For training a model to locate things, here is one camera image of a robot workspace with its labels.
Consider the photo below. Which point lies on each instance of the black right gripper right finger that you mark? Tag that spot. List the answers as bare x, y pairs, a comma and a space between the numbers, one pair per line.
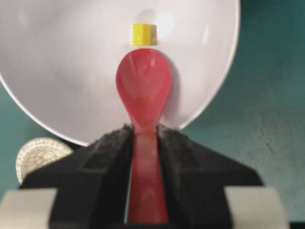
194, 181

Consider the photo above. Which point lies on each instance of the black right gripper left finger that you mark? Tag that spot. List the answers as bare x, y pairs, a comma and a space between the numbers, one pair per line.
91, 183

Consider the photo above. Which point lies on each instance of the red plastic spoon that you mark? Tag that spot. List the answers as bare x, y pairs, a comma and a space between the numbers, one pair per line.
143, 81

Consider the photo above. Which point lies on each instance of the white plastic bowl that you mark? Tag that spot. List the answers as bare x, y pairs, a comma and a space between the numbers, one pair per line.
58, 58

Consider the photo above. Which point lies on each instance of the yellow hexagonal prism block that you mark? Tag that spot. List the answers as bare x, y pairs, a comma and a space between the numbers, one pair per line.
143, 34

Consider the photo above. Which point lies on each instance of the crackle-glazed ceramic cup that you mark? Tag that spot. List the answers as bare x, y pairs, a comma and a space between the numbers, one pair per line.
37, 153

